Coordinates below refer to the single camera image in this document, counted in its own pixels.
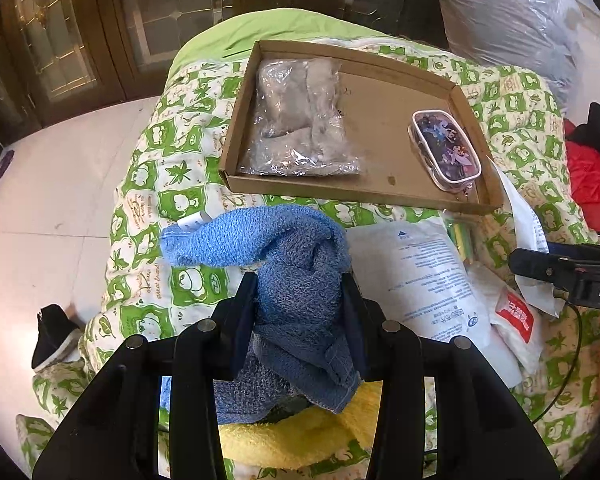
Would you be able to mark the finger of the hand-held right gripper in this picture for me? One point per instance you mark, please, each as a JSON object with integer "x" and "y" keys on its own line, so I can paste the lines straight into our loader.
{"x": 535, "y": 265}

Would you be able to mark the large clear plastic bag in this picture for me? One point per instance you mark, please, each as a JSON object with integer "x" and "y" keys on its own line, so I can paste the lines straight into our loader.
{"x": 505, "y": 10}

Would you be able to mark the black shoe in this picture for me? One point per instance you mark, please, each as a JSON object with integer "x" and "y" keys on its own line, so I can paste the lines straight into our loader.
{"x": 52, "y": 340}

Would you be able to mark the cartoon print clear pouch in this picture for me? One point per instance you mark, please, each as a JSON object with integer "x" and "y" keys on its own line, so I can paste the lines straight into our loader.
{"x": 445, "y": 145}

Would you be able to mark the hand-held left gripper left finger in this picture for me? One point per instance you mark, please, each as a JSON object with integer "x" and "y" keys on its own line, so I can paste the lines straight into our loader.
{"x": 245, "y": 312}

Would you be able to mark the cardboard box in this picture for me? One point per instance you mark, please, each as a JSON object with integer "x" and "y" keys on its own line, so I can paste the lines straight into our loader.
{"x": 380, "y": 110}

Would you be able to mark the plain green sheet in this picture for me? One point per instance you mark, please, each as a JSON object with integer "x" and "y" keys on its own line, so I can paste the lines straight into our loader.
{"x": 290, "y": 25}

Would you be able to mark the clear bag with grey cloth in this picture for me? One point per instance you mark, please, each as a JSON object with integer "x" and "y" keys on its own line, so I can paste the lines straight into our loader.
{"x": 290, "y": 115}

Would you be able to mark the blue towel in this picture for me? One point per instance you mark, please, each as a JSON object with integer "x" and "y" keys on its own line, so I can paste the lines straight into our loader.
{"x": 300, "y": 280}

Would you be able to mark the green and white printed quilt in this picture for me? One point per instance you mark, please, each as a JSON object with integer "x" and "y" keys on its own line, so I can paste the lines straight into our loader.
{"x": 145, "y": 210}

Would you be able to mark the purple object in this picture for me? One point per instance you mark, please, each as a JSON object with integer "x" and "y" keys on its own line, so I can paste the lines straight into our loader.
{"x": 1, "y": 166}

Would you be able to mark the yellow towel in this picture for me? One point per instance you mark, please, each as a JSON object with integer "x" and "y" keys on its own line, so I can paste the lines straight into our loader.
{"x": 300, "y": 435}

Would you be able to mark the wooden cabinet with glass doors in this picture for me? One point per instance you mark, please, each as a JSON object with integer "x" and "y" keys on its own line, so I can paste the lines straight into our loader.
{"x": 105, "y": 20}

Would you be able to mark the clear bag of coloured sticks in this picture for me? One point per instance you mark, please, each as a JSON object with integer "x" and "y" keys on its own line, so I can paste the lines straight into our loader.
{"x": 461, "y": 234}

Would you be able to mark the red garment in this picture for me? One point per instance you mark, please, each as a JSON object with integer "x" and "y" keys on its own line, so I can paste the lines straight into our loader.
{"x": 595, "y": 180}

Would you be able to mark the white packet with red label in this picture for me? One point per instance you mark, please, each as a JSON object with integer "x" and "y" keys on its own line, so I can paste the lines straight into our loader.
{"x": 517, "y": 315}

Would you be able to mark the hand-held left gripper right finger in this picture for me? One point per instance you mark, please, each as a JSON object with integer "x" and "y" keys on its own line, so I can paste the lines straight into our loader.
{"x": 352, "y": 315}

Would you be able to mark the large white printed packet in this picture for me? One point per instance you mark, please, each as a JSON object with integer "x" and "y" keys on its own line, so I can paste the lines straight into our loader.
{"x": 425, "y": 270}

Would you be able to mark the long white printed packet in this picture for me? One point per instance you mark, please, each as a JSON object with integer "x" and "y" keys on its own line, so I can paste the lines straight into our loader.
{"x": 527, "y": 225}

